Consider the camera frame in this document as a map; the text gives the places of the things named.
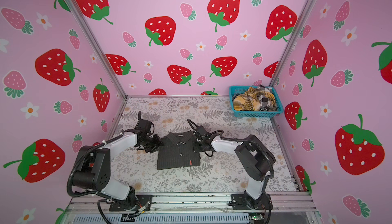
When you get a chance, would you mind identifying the dark grey striped shirt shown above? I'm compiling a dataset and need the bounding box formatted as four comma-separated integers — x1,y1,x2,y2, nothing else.
157,131,201,170

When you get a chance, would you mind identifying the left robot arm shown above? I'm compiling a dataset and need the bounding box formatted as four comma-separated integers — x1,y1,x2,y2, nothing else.
66,118,163,210

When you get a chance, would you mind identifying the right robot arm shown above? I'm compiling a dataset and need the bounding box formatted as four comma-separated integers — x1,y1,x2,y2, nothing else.
190,122,276,211

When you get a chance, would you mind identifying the teal plastic basket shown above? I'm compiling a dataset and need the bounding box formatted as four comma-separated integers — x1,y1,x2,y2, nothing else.
229,86,283,118

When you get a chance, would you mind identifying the yellow plaid shirt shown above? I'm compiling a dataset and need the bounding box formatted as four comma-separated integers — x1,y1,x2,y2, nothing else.
233,86,278,112

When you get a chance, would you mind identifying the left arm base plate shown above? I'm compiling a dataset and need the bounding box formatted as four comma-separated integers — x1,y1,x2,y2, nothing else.
109,194,153,212

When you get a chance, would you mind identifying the aluminium rail frame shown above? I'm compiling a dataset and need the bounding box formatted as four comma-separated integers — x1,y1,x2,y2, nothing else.
61,192,323,224

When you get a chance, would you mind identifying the left black cable conduit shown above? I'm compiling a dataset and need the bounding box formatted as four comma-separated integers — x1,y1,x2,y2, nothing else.
66,110,145,224

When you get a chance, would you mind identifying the black cable conduit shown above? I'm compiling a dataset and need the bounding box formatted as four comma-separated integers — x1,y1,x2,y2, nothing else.
186,119,275,224
66,110,145,224

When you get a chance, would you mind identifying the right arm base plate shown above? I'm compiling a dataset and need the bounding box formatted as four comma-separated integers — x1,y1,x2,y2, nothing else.
228,193,273,211

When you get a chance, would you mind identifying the right black cable conduit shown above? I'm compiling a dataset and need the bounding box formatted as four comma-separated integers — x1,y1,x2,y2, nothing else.
186,119,275,224

